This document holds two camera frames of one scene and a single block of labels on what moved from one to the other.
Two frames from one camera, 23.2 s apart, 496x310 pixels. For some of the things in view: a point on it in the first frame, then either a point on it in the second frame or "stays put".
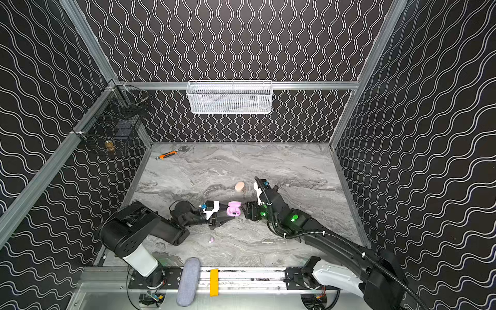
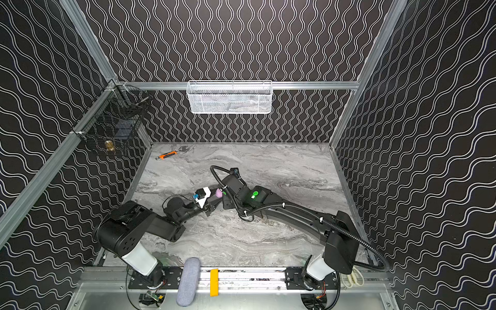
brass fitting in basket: x=109 y=146 stays put
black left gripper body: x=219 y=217 → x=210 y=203
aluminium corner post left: x=84 y=32 stays put
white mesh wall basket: x=229 y=97 stays put
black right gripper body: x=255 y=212 → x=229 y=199
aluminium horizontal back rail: x=275 y=85 stays put
